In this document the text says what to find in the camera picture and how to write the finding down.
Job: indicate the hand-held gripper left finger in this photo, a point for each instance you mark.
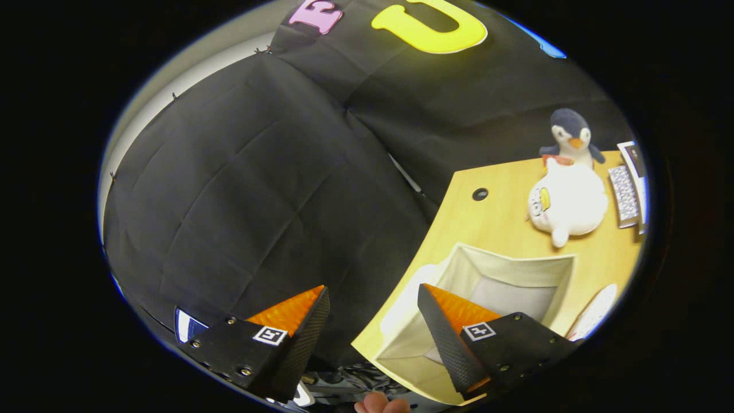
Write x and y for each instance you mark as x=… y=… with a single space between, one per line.
x=304 y=344

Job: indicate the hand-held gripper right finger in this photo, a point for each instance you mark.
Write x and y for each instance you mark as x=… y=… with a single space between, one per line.
x=447 y=344

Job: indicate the cream fabric storage box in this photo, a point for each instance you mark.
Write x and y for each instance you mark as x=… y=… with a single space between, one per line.
x=516 y=269

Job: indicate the white canvas shoe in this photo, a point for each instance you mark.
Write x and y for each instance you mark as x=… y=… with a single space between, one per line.
x=596 y=310

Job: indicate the blue-lit computer monitor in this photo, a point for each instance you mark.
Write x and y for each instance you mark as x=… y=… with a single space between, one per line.
x=183 y=326

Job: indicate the white strip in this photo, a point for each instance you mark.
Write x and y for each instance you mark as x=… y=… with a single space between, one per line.
x=408 y=176

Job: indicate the white duck plush toy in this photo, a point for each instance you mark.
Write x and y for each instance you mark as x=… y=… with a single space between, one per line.
x=573 y=201

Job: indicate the patterned cover book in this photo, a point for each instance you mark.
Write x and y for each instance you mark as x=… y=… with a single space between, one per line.
x=624 y=195

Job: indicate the grey penguin plush toy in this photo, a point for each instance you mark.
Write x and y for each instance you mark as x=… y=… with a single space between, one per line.
x=567 y=123

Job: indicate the white cover book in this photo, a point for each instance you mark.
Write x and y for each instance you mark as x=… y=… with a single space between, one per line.
x=637 y=172

